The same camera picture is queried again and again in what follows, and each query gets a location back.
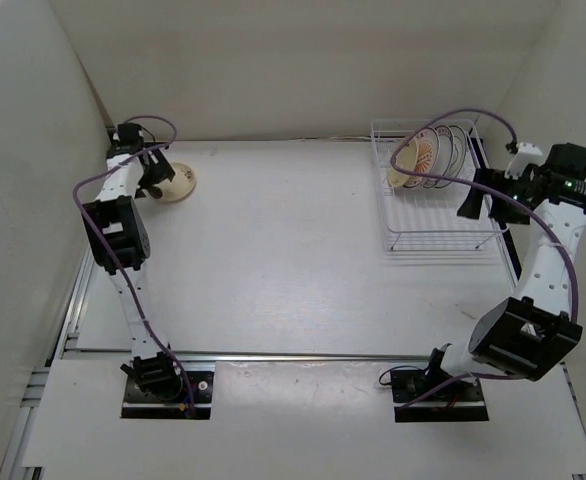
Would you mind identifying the cream plate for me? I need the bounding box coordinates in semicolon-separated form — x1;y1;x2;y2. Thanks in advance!
147;162;197;204
387;140;418;188

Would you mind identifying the orange sunburst plate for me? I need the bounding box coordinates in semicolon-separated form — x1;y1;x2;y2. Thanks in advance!
404;127;439;174

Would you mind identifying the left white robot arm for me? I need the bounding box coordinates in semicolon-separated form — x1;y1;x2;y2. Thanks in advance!
73;115;186;402

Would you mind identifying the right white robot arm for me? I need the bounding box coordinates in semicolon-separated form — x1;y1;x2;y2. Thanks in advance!
422;143;586;400

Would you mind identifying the green rim text plate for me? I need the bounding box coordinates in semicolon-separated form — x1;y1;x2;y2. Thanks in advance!
418;125;453;176

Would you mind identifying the rear green rim plate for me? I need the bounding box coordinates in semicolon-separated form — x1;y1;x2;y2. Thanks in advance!
433;125;466;177

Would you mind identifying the white front board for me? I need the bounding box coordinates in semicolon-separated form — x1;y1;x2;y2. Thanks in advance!
23;360;586;479

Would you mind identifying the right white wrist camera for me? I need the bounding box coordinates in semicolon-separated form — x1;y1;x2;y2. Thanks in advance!
504;142;544;180

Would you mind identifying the white wire dish rack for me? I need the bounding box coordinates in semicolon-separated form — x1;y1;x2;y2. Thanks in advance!
370;118;508;253

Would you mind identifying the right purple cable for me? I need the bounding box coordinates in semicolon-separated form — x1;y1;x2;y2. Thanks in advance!
390;108;579;411

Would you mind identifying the purple cable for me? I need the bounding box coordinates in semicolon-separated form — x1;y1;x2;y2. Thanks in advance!
390;108;579;411
72;114;197;416

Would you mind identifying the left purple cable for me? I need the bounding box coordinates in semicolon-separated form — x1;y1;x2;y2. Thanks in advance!
72;114;197;416

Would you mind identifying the aluminium rail bar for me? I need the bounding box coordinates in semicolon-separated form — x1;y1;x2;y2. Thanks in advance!
61;348;430;363

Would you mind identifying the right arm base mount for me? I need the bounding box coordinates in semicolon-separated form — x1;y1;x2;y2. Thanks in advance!
378;365;489;423

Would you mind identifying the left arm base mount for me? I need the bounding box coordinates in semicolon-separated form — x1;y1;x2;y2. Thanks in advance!
120;364;215;420

